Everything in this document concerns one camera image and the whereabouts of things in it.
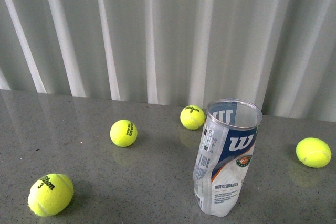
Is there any clear Wilson tennis ball can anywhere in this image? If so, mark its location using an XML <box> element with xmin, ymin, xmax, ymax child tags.
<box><xmin>193</xmin><ymin>99</ymin><xmax>263</xmax><ymax>217</ymax></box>

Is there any white pleated curtain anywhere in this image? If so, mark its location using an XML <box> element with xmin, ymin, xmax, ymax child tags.
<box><xmin>1</xmin><ymin>0</ymin><xmax>335</xmax><ymax>121</ymax></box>

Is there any Head Team tennis ball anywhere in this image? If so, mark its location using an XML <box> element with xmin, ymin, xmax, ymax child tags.
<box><xmin>110</xmin><ymin>120</ymin><xmax>138</xmax><ymax>147</ymax></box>

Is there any wilson 3 tennis ball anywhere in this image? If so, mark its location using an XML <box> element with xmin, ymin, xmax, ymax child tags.
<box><xmin>180</xmin><ymin>105</ymin><xmax>205</xmax><ymax>130</ymax></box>
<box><xmin>28</xmin><ymin>174</ymin><xmax>74</xmax><ymax>217</ymax></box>

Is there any plain yellow tennis ball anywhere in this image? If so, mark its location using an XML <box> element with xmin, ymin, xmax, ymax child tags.
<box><xmin>296</xmin><ymin>137</ymin><xmax>332</xmax><ymax>168</ymax></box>

